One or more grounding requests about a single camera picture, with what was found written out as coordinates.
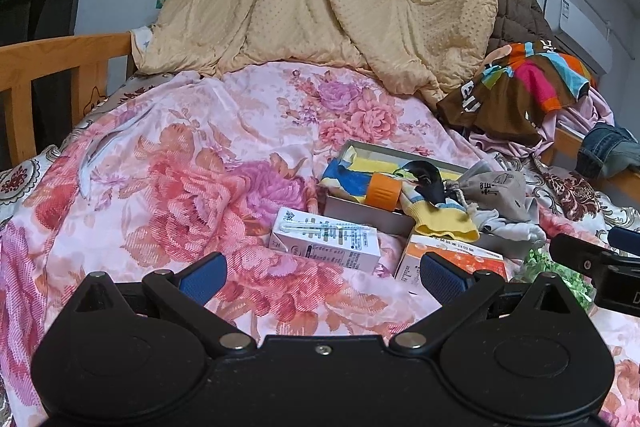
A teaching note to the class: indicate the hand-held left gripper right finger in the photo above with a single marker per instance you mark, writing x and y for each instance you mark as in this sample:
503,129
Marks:
442,279

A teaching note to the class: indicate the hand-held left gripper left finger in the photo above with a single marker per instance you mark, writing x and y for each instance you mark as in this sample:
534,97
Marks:
205,276

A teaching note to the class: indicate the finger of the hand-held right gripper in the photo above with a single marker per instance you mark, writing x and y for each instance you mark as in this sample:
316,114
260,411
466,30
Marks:
625,238
575,252

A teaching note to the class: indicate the grey box with painted picture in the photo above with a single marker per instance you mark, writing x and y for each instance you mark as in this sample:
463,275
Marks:
350,209

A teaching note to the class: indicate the green leafy object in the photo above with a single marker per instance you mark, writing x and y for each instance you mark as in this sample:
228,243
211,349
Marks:
537,262

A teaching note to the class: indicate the orange white printed carton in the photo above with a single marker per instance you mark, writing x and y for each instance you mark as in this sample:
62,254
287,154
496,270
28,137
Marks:
475,257

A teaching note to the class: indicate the yellow blue sock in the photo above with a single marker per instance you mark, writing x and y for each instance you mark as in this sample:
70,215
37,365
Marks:
440,219

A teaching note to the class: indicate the blue jeans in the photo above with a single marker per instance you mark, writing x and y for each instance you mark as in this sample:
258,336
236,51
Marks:
605,147

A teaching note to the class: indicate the black fabric item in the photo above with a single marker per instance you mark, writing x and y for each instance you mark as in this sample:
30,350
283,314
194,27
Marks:
430,179

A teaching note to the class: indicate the orange ribbed roll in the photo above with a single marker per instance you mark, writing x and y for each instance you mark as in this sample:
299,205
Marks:
382,192

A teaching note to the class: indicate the white blue printed carton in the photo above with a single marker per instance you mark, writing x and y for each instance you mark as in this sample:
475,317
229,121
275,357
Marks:
320,242

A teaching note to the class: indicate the pink floral bed sheet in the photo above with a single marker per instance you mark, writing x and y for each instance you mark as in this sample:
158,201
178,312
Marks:
175,157

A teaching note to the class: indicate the brown multicoloured garment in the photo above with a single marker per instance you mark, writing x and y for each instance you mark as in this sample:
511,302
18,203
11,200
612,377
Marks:
500,107

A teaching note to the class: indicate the white air conditioner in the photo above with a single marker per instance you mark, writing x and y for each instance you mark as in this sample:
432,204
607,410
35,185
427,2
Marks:
575,32

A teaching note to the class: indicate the white star print cloth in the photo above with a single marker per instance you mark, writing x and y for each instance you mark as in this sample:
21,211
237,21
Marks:
141,47

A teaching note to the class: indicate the brown quilted blanket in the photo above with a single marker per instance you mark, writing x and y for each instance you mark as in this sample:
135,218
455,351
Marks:
515,22

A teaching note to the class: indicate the dark window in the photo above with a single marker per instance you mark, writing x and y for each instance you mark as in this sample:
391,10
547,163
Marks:
40,12

